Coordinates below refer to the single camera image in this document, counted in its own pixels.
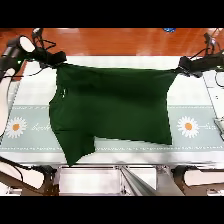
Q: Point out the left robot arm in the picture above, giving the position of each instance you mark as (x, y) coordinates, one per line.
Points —
(13, 53)

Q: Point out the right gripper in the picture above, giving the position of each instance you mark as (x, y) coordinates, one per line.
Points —
(185, 65)

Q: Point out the dark green T-shirt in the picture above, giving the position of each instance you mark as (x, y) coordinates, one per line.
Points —
(113, 106)

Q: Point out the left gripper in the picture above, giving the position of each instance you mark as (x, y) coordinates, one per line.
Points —
(55, 58)

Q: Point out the silver frame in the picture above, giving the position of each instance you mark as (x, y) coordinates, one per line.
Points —
(133, 180)

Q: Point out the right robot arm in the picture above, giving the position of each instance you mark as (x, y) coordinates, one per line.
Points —
(210, 61)

